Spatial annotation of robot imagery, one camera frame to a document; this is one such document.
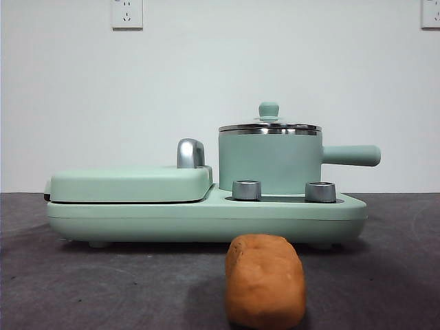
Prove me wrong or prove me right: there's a mint green hinged griddle cover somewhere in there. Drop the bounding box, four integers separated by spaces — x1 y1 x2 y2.
43 137 215 205

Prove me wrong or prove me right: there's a mint green breakfast maker base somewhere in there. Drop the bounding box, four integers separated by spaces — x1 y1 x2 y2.
46 183 369 250

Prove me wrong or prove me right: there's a white wall socket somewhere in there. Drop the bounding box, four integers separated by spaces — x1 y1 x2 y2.
421 0 440 30
110 0 144 31

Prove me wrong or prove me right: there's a mint green steamer pot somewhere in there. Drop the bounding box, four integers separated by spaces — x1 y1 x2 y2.
217 127 382 193

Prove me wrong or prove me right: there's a chrome control knob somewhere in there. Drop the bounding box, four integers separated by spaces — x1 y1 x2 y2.
232 179 263 201
305 181 337 204

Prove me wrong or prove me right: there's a glass lid with green knob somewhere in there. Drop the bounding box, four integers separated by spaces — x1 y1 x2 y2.
218 100 322 134

